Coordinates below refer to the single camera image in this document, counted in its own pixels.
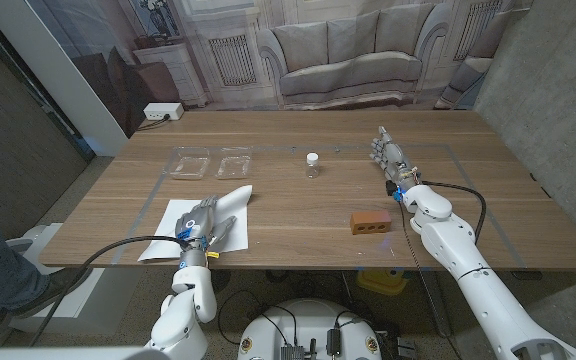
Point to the printed living room backdrop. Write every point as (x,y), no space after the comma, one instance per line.
(353,50)

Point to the small clear cup white lid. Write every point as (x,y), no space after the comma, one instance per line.
(312,167)

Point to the white power strip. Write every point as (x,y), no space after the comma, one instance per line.
(163,110)

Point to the orange brick block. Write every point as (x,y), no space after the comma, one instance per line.
(370,222)

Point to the white floor platform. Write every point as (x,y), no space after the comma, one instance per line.
(83,300)

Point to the yellow plastic object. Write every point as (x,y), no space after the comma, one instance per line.
(383,280)

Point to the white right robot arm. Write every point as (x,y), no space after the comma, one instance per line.
(483,295)

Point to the clear plastic clamshell container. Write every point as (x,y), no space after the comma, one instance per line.
(190,165)

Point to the grey table leg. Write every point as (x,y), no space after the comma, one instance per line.
(438,310)

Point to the white robot torso cover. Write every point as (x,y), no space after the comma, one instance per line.
(68,354)

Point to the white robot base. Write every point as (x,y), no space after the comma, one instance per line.
(308,320)

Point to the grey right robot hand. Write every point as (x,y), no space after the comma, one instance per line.
(395,160)

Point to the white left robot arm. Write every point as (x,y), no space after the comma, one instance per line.
(188,310)

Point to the small black adapter box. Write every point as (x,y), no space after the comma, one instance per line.
(334,342)

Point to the white paper sheet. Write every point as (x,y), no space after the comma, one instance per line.
(235,200)

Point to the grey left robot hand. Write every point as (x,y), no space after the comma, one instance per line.
(195,222)

